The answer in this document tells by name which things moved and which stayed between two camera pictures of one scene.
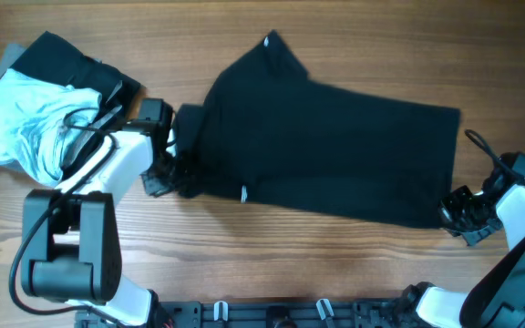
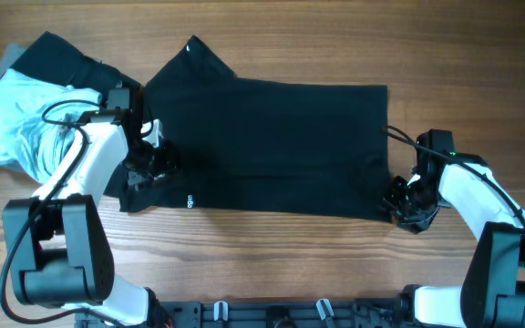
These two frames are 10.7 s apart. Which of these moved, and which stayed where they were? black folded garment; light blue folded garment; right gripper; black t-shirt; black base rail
Moved: right gripper; black t-shirt
Stayed: black base rail; black folded garment; light blue folded garment
